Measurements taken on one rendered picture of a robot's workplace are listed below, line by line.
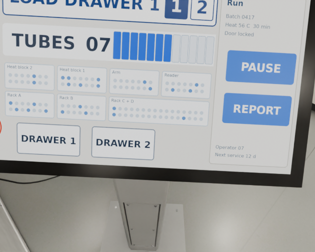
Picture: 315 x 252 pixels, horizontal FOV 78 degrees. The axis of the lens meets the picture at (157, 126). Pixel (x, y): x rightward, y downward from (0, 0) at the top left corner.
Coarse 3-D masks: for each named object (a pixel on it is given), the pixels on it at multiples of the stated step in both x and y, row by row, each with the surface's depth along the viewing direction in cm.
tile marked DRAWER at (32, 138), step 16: (16, 128) 29; (32, 128) 29; (48, 128) 29; (64, 128) 29; (80, 128) 29; (16, 144) 29; (32, 144) 29; (48, 144) 29; (64, 144) 29; (80, 144) 29
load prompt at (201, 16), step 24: (24, 0) 27; (48, 0) 27; (72, 0) 27; (96, 0) 27; (120, 0) 27; (144, 0) 27; (168, 0) 27; (192, 0) 27; (216, 0) 27; (192, 24) 27
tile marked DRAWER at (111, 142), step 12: (96, 132) 29; (108, 132) 29; (120, 132) 29; (132, 132) 29; (144, 132) 29; (96, 144) 29; (108, 144) 29; (120, 144) 29; (132, 144) 29; (144, 144) 29; (96, 156) 29; (108, 156) 29; (120, 156) 29; (132, 156) 29; (144, 156) 29
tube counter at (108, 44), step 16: (96, 32) 27; (112, 32) 27; (128, 32) 27; (144, 32) 28; (160, 32) 28; (176, 32) 28; (96, 48) 28; (112, 48) 28; (128, 48) 28; (144, 48) 28; (160, 48) 28; (176, 48) 28; (192, 48) 28; (208, 48) 28; (192, 64) 28; (208, 64) 28
